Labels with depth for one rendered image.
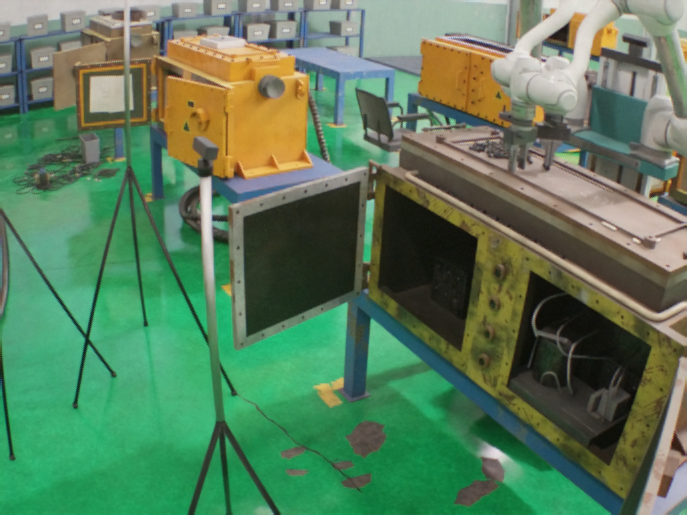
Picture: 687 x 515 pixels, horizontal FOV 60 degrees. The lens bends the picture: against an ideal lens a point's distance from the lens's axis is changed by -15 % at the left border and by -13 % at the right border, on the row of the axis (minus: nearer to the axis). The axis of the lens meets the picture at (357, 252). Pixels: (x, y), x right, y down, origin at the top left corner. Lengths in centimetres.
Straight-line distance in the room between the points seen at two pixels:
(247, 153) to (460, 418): 212
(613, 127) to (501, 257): 108
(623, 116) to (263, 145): 235
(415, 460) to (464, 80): 393
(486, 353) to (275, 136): 247
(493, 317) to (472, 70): 407
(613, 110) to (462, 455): 169
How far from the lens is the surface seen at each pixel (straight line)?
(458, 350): 250
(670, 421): 152
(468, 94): 620
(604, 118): 307
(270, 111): 434
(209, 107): 420
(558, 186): 232
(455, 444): 319
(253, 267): 243
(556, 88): 209
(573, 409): 225
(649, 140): 280
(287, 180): 424
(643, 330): 187
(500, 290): 224
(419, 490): 293
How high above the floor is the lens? 209
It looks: 26 degrees down
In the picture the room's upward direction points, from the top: 3 degrees clockwise
